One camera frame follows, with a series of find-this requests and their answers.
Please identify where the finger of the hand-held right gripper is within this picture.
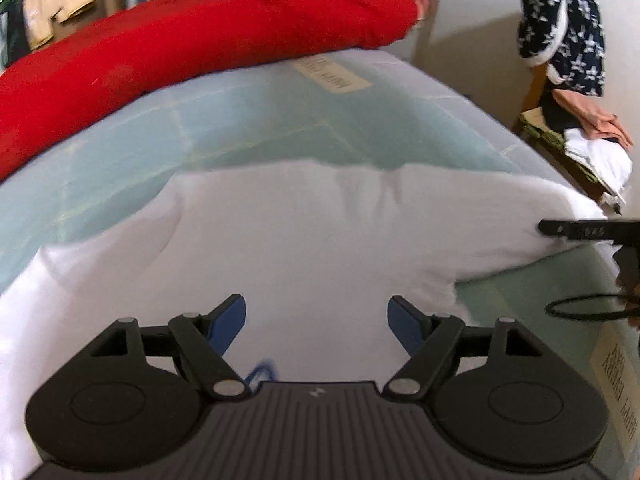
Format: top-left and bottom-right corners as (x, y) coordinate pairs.
(539, 218), (613, 241)

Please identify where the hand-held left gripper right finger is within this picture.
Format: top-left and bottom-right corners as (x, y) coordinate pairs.
(382, 295), (543, 401)

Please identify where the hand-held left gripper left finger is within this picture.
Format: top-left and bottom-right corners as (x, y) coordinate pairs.
(90, 294), (251, 402)

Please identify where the white printed t-shirt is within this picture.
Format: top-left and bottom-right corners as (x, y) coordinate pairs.
(0, 157), (608, 480)

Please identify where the peach cloth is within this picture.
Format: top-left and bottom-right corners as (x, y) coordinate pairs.
(552, 89), (633, 150)

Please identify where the dark blue floral garment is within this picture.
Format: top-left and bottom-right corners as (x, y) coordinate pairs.
(517, 0), (608, 98)

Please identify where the light blue checked blanket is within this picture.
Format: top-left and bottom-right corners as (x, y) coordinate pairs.
(0, 47), (640, 480)

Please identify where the red rolled quilt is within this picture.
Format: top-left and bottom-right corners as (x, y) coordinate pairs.
(0, 0), (421, 181)

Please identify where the dark green chair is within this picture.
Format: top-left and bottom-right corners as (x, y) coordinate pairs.
(0, 0), (31, 68)

